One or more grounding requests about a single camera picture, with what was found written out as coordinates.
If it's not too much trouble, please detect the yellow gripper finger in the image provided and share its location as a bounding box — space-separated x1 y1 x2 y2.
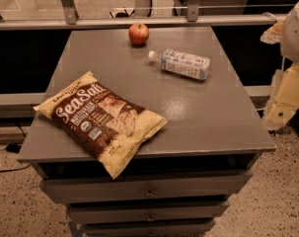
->
260 21 284 44
262 63 299 130

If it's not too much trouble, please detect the clear plastic water bottle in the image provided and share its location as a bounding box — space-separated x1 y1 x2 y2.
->
148 49 210 81

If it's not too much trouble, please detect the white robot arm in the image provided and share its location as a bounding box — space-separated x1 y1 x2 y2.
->
261 2 299 130

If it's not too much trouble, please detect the red apple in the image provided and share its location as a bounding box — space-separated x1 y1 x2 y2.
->
128 24 149 45

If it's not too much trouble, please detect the grey drawer cabinet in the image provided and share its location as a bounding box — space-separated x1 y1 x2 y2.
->
22 28 274 237

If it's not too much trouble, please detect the sea salt chips bag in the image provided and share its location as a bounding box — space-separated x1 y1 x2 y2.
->
35 72 167 179

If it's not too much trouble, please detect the grey metal railing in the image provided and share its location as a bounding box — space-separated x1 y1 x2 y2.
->
0 0 286 31

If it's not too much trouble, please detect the black floor cable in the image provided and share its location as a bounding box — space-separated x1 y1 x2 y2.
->
0 121 31 174

